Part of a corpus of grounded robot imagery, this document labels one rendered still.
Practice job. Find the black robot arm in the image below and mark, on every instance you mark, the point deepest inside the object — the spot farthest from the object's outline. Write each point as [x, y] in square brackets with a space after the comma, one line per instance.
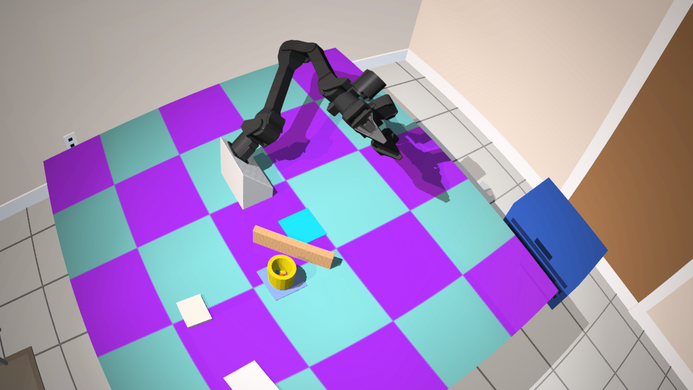
[268, 124]

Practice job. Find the light wooden plank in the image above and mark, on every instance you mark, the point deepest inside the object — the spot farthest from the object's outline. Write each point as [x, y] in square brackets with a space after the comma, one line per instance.
[292, 247]

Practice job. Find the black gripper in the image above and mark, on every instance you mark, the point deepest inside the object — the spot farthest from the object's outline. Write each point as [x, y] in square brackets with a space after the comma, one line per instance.
[361, 117]

